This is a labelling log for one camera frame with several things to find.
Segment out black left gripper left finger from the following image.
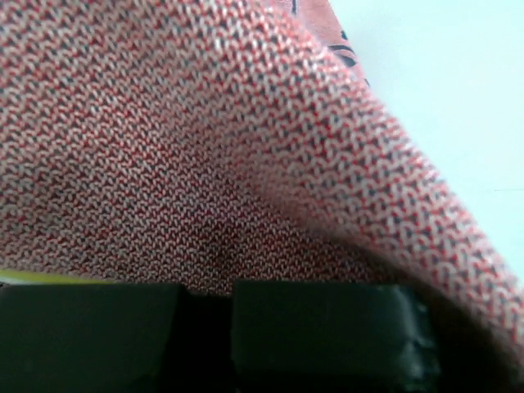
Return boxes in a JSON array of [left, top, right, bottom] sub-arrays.
[[1, 284, 183, 392]]

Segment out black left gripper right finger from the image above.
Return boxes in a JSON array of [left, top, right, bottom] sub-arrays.
[[231, 281, 440, 392]]

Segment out red and pink patterned pillowcase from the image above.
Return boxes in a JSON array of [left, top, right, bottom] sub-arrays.
[[1, 1, 523, 369]]

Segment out white pillow with yellow edge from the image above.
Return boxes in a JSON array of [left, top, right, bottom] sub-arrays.
[[0, 269, 113, 285]]

